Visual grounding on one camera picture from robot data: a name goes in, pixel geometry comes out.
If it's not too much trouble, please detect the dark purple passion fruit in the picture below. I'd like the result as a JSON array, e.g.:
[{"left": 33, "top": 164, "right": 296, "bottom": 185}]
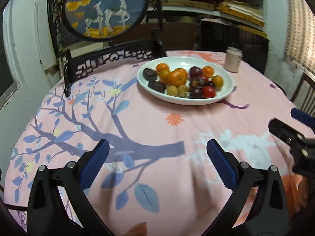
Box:
[
  {"left": 148, "top": 81, "right": 167, "bottom": 93},
  {"left": 189, "top": 77, "right": 208, "bottom": 87},
  {"left": 189, "top": 87, "right": 202, "bottom": 99},
  {"left": 143, "top": 68, "right": 157, "bottom": 80}
]

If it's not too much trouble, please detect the pink floral tablecloth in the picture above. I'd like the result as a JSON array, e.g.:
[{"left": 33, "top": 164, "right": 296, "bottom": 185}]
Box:
[{"left": 5, "top": 50, "right": 315, "bottom": 236}]

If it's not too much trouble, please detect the dark wooden chair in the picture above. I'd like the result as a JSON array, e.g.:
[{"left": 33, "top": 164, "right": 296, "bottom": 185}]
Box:
[{"left": 200, "top": 18, "right": 269, "bottom": 74}]

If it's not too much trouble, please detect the pale pink drink can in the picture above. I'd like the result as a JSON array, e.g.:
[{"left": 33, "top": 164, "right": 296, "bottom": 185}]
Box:
[{"left": 224, "top": 47, "right": 243, "bottom": 73}]

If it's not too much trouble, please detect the dark slatted chair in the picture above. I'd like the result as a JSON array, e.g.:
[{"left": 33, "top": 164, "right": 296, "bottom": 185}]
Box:
[{"left": 290, "top": 74, "right": 315, "bottom": 118}]

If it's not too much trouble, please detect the large orange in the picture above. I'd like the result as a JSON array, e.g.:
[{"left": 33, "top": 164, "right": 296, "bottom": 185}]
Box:
[{"left": 168, "top": 68, "right": 188, "bottom": 87}]

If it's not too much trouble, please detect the round deer painting screen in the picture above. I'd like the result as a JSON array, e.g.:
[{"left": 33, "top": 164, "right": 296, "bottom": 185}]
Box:
[{"left": 47, "top": 0, "right": 168, "bottom": 97}]

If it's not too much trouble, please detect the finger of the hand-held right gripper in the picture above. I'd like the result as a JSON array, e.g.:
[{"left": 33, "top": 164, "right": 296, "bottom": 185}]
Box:
[
  {"left": 268, "top": 118, "right": 315, "bottom": 154},
  {"left": 290, "top": 108, "right": 315, "bottom": 126}
]

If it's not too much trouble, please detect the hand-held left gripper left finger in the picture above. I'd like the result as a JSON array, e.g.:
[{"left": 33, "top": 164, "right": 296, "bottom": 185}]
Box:
[{"left": 27, "top": 139, "right": 116, "bottom": 236}]

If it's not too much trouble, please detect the person's left hand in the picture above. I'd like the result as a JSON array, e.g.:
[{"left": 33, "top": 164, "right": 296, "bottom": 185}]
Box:
[{"left": 127, "top": 222, "right": 148, "bottom": 236}]

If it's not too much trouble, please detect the checkered curtain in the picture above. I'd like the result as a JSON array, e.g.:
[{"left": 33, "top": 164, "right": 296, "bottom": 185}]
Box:
[{"left": 285, "top": 0, "right": 315, "bottom": 72}]

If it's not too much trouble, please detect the round yellow-orange fruit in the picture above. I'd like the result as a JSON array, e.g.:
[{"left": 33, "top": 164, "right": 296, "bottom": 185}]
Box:
[{"left": 212, "top": 75, "right": 224, "bottom": 88}]

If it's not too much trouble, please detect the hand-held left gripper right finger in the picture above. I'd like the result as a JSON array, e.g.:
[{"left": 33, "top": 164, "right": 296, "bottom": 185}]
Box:
[{"left": 206, "top": 139, "right": 289, "bottom": 236}]

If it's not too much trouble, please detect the white oval plate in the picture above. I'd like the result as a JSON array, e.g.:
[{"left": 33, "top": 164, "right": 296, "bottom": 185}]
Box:
[{"left": 137, "top": 56, "right": 235, "bottom": 106}]

